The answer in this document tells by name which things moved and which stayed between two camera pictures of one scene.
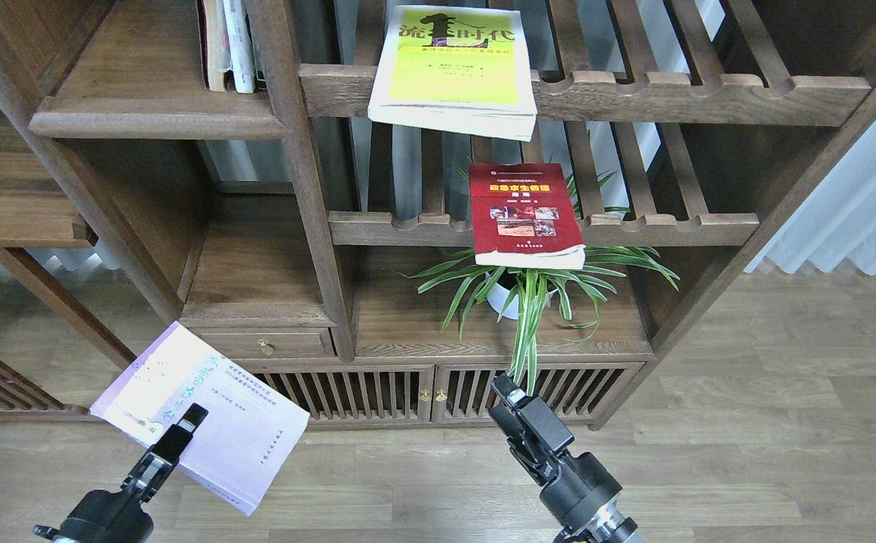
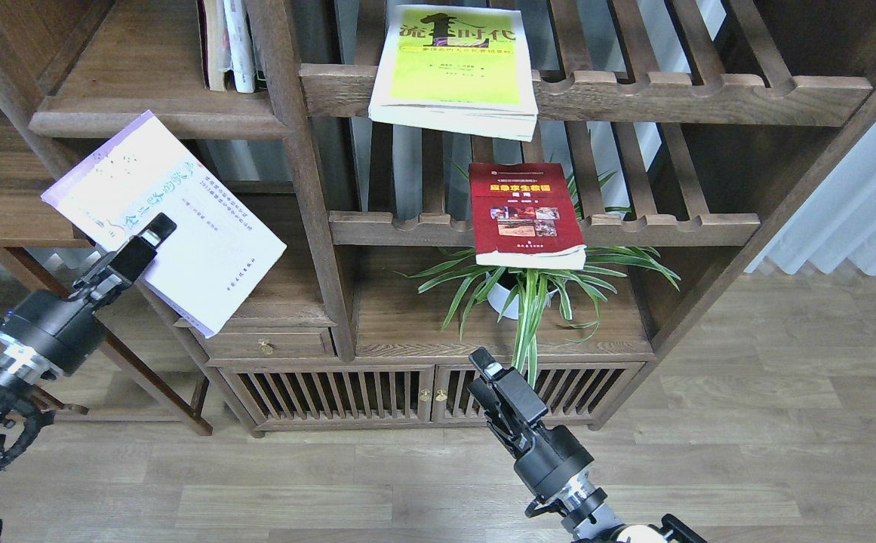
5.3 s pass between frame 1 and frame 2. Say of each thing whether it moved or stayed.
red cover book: stayed
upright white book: stayed
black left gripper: moved
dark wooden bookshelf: stayed
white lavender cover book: moved
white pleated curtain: stayed
